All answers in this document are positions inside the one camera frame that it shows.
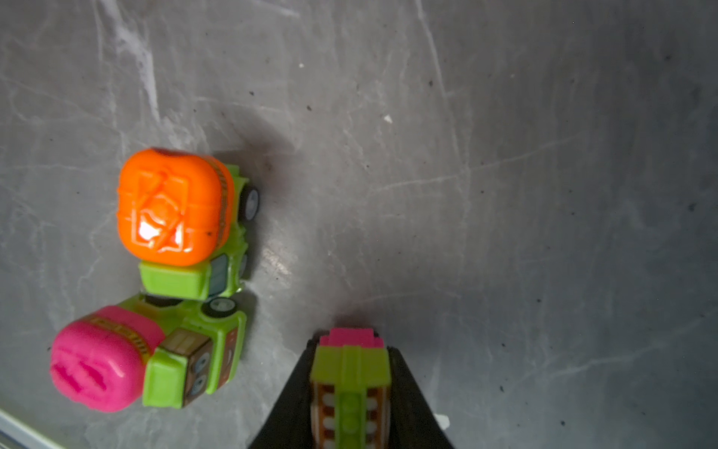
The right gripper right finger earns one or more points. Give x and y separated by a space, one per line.
412 423

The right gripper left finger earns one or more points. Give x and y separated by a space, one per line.
289 424

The green pink toy car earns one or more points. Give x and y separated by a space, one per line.
350 382

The pink green toy truck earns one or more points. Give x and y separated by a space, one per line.
166 353

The orange green toy car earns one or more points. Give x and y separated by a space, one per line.
184 216

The aluminium front rail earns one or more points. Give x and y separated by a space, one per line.
17 434

